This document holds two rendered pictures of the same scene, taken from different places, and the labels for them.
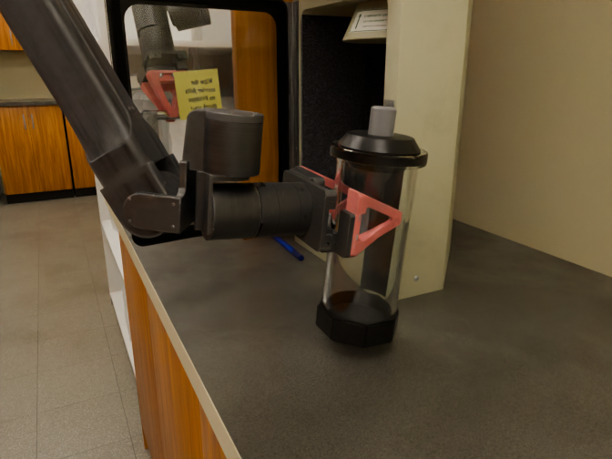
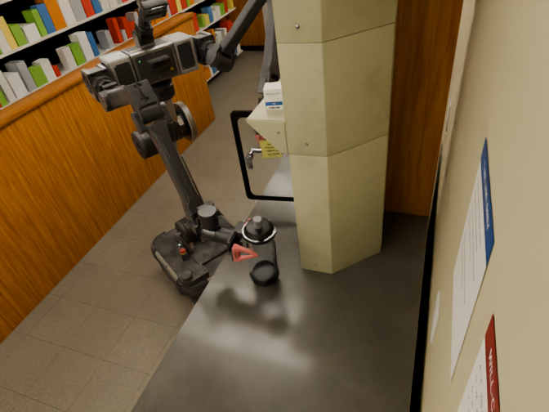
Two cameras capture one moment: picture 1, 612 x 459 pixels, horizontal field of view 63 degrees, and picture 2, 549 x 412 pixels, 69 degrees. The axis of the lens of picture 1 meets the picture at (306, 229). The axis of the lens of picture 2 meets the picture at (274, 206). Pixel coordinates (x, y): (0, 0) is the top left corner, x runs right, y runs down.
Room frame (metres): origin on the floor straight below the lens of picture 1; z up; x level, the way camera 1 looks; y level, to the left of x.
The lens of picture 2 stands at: (0.05, -0.84, 1.99)
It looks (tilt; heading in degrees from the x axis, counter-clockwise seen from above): 38 degrees down; 52
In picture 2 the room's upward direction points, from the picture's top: 9 degrees counter-clockwise
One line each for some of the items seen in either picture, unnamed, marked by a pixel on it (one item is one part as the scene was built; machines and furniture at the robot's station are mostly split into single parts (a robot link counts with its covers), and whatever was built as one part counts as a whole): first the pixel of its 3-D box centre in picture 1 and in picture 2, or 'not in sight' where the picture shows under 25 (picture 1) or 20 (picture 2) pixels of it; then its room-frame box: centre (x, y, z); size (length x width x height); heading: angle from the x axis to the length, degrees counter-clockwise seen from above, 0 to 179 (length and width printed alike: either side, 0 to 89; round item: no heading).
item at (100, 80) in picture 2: not in sight; (105, 87); (0.57, 0.80, 1.45); 0.09 x 0.08 x 0.12; 174
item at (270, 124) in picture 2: not in sight; (285, 110); (0.80, 0.00, 1.46); 0.32 x 0.11 x 0.10; 27
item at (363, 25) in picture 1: (398, 23); not in sight; (0.86, -0.15, 1.34); 0.18 x 0.18 x 0.05
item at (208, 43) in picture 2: not in sight; (211, 51); (1.06, 0.75, 1.45); 0.09 x 0.08 x 0.12; 174
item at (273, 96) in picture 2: not in sight; (274, 96); (0.74, -0.03, 1.54); 0.05 x 0.05 x 0.06; 40
